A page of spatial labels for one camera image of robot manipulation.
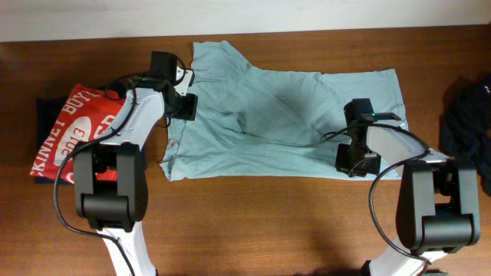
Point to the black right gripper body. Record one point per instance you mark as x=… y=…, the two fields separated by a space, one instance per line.
x=355 y=162

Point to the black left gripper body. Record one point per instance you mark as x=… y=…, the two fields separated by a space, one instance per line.
x=186 y=106

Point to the light blue t-shirt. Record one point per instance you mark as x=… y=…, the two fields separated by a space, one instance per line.
x=255 y=122

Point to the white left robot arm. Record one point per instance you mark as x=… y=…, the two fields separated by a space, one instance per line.
x=109 y=177

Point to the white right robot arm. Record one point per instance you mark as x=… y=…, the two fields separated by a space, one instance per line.
x=437 y=207

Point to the black crumpled clothes pile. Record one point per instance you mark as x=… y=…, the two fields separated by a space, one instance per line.
x=464 y=133

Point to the red folded soccer t-shirt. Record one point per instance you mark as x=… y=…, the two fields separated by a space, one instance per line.
x=65 y=130

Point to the dark navy folded garment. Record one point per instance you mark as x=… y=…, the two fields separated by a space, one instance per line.
x=46 y=115

